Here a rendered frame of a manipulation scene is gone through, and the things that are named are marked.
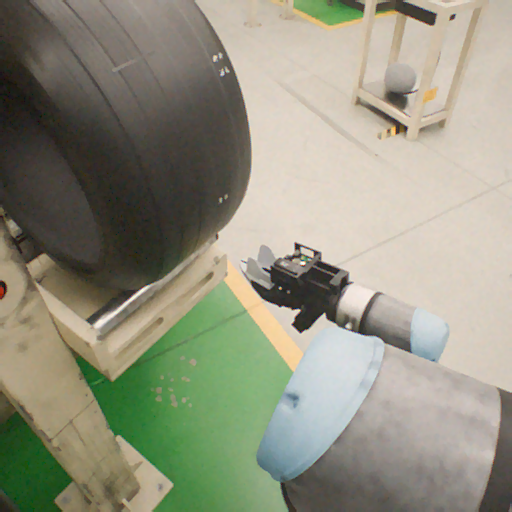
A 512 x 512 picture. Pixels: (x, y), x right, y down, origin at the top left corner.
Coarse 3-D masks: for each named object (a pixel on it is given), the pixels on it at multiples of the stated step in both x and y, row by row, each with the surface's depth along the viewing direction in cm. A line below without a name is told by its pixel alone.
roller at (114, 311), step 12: (216, 240) 104; (168, 276) 95; (144, 288) 92; (156, 288) 94; (120, 300) 89; (132, 300) 90; (144, 300) 92; (96, 312) 87; (108, 312) 87; (120, 312) 88; (132, 312) 91; (96, 324) 85; (108, 324) 87
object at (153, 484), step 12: (120, 444) 160; (132, 456) 158; (144, 468) 155; (144, 480) 152; (156, 480) 152; (168, 480) 152; (72, 492) 150; (144, 492) 150; (156, 492) 150; (60, 504) 147; (72, 504) 147; (84, 504) 147; (132, 504) 147; (144, 504) 147; (156, 504) 147
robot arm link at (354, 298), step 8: (344, 288) 70; (352, 288) 69; (360, 288) 69; (368, 288) 70; (344, 296) 69; (352, 296) 68; (360, 296) 68; (368, 296) 68; (336, 304) 70; (344, 304) 68; (352, 304) 68; (360, 304) 67; (336, 312) 69; (344, 312) 68; (352, 312) 68; (360, 312) 67; (336, 320) 70; (344, 320) 69; (352, 320) 68; (344, 328) 70; (352, 328) 69
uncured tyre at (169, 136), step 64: (0, 0) 55; (64, 0) 56; (128, 0) 60; (192, 0) 67; (0, 64) 58; (64, 64) 55; (192, 64) 64; (0, 128) 97; (64, 128) 58; (128, 128) 58; (192, 128) 65; (0, 192) 92; (64, 192) 105; (128, 192) 62; (192, 192) 68; (64, 256) 89; (128, 256) 70
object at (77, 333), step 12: (48, 300) 85; (60, 312) 84; (72, 312) 84; (60, 324) 84; (72, 324) 82; (84, 324) 82; (72, 336) 84; (84, 336) 80; (96, 336) 80; (84, 348) 83; (96, 348) 81; (96, 360) 83; (108, 360) 85
